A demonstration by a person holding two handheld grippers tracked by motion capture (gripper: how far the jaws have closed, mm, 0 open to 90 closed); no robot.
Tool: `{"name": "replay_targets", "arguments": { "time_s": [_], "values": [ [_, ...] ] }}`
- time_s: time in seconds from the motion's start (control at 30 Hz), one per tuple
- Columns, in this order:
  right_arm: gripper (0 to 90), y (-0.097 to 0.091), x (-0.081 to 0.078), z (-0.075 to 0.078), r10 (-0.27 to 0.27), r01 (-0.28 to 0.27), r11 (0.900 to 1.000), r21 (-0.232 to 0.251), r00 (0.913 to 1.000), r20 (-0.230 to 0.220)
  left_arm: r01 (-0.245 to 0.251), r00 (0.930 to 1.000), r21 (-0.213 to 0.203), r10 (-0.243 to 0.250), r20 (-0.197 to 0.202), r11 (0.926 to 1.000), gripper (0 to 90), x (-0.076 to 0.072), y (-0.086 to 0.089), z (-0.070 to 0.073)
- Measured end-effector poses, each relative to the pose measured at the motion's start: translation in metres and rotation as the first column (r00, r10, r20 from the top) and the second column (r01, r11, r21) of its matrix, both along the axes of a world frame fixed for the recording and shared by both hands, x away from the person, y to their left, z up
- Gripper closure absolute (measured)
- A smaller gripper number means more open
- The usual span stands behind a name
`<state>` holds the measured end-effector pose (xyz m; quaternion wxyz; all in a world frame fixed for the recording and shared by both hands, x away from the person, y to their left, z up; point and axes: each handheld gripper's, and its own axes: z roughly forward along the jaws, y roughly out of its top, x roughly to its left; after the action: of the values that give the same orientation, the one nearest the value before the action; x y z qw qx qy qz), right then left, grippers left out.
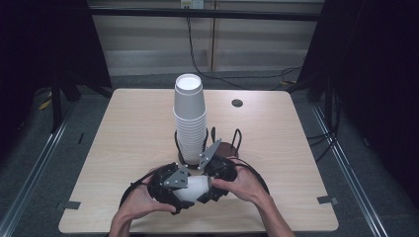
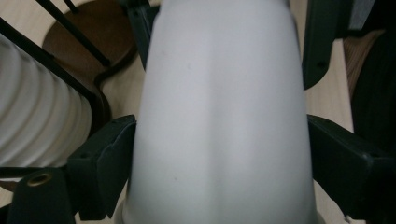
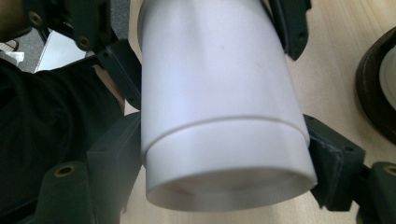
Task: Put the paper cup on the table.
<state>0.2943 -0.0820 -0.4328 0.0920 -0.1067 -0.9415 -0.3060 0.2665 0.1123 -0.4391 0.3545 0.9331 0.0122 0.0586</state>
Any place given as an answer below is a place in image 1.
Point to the person's right hand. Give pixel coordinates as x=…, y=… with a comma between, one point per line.
x=245, y=186

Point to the black horizontal metal bar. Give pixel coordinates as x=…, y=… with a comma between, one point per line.
x=204, y=14

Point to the metal floor rail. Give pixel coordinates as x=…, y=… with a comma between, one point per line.
x=349, y=177
x=31, y=184

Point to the dark curtain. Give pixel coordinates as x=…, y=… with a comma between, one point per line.
x=42, y=49
x=378, y=82

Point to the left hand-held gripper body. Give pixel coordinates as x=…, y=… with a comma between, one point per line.
x=164, y=187

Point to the person's left hand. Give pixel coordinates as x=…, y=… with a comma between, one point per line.
x=138, y=204

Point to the stack of white paper cups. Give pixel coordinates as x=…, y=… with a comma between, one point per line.
x=190, y=131

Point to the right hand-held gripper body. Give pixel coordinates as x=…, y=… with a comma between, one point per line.
x=222, y=168

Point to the grey tape strip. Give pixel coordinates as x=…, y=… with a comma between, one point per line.
x=68, y=205
x=327, y=200

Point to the black metal stand leg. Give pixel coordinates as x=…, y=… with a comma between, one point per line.
x=56, y=108

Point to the white wall socket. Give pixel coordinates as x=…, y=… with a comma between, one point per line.
x=192, y=3

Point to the single white paper cup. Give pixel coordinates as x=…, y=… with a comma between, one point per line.
x=194, y=187

